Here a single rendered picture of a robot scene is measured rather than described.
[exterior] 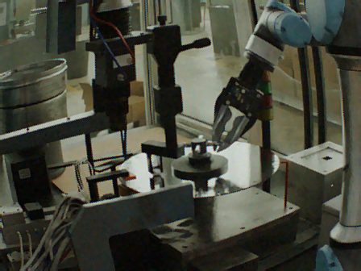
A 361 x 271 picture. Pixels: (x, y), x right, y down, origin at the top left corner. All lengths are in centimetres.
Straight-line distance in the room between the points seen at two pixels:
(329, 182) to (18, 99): 95
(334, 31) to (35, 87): 119
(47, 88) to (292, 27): 90
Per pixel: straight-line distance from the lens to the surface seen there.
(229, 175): 127
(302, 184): 146
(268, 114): 155
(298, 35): 115
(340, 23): 77
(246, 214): 133
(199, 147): 129
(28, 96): 180
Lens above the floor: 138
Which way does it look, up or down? 16 degrees down
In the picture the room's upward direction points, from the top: 4 degrees counter-clockwise
